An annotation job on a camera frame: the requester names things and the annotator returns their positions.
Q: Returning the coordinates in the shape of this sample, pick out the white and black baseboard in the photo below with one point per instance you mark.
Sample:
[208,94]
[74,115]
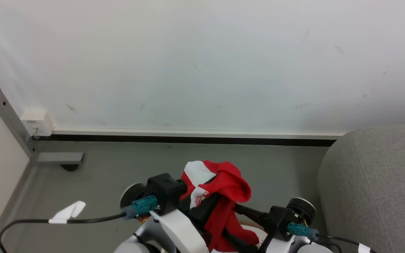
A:
[188,137]

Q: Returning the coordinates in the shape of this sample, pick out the grey fabric sofa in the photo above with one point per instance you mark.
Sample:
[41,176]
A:
[381,189]

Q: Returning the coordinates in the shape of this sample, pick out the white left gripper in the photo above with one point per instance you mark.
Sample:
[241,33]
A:
[179,232]

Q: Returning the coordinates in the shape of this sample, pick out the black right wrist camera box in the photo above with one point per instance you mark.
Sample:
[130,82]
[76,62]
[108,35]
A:
[280,221]

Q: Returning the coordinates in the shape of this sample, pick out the grey metal foot plate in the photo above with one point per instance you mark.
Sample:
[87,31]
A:
[60,157]

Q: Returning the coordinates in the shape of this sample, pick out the black round frame foot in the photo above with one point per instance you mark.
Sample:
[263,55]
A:
[70,167]

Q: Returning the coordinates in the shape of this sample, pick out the white wall socket box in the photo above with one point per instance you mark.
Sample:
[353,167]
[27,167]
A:
[37,122]

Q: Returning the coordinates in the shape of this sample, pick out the red and white garment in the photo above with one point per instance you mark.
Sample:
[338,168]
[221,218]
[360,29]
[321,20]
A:
[230,182]

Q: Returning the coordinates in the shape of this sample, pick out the laundry basket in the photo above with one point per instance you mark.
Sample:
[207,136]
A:
[253,230]

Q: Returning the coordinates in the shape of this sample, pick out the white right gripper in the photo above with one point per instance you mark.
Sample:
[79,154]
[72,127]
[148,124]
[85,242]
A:
[280,245]

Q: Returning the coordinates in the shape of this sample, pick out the grey metal frame post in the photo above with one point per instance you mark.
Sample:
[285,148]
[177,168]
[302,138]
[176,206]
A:
[11,119]

